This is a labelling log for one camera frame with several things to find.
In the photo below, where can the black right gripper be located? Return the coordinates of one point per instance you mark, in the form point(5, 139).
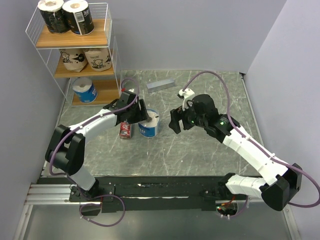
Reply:
point(177, 114)

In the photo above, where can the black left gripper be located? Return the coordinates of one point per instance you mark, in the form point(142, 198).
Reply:
point(142, 114)

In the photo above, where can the blue paper towel roll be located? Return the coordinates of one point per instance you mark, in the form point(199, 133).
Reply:
point(149, 129)
point(85, 90)

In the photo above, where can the brown paper towel roll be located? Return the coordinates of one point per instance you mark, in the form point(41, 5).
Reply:
point(74, 59)
point(99, 59)

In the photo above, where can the black paper towel roll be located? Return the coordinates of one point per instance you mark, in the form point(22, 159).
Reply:
point(79, 18)
point(53, 15)

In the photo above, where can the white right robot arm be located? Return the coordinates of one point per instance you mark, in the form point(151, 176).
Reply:
point(278, 182)

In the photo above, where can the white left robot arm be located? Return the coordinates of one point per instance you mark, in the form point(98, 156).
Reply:
point(66, 149)

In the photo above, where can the red toothpaste box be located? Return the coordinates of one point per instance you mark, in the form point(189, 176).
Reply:
point(125, 130)

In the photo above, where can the grey rectangular box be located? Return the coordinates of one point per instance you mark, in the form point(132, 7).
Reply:
point(160, 85)

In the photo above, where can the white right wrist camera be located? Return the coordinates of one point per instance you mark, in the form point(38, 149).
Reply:
point(185, 95)

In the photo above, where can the white wire wooden shelf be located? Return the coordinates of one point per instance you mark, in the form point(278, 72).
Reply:
point(48, 44)

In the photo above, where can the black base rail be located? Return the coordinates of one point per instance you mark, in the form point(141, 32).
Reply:
point(150, 193)

